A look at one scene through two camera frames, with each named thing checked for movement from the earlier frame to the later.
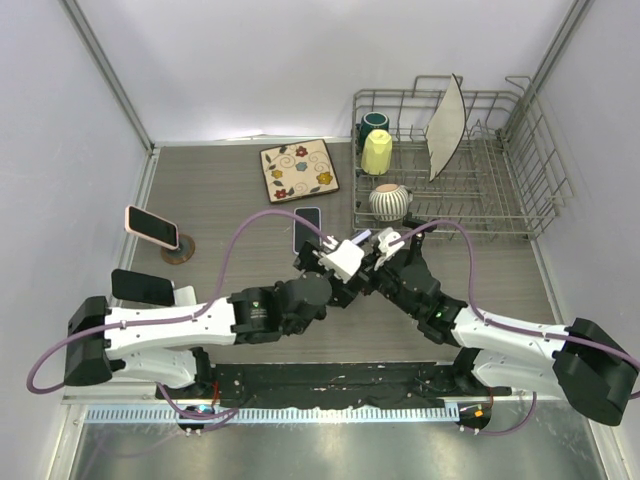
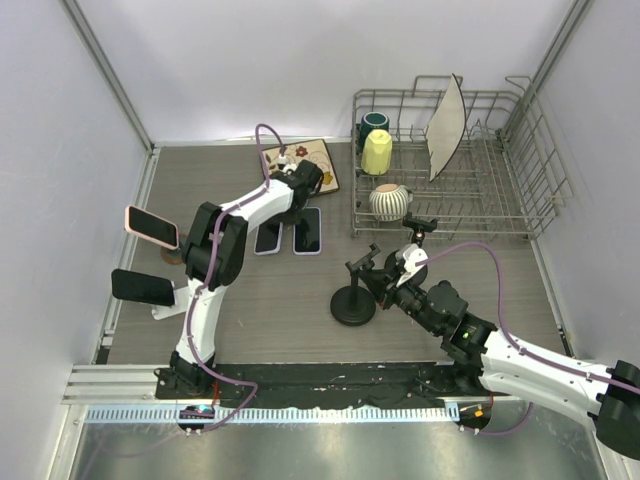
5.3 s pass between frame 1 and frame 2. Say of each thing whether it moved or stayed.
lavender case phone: stayed
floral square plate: stayed
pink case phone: stayed
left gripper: moved
